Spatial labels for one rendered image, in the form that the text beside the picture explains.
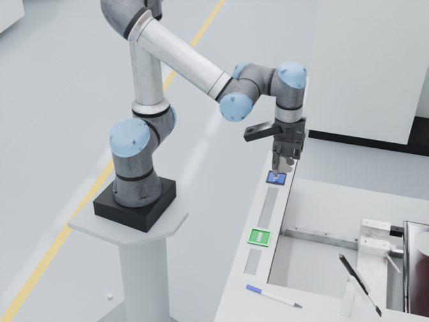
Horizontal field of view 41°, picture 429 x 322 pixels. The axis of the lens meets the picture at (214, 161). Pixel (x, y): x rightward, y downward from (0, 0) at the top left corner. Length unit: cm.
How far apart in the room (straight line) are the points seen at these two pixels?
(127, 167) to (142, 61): 31
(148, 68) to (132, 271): 68
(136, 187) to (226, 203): 142
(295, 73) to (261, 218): 41
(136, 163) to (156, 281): 49
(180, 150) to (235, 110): 207
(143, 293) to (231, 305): 68
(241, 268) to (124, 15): 69
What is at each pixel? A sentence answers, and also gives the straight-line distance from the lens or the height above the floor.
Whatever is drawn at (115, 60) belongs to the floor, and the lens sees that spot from 450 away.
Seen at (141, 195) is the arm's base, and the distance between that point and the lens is 171.
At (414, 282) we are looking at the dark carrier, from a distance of 158.
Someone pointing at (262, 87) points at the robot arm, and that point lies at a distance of 150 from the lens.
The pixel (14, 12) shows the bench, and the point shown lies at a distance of 511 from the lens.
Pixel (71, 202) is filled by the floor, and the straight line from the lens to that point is 315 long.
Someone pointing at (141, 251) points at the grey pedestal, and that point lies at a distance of 184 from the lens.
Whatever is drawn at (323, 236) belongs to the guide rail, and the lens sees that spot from 171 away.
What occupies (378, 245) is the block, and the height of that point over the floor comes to 91.
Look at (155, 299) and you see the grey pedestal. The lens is 203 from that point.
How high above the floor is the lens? 202
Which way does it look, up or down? 37 degrees down
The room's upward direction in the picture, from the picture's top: 1 degrees clockwise
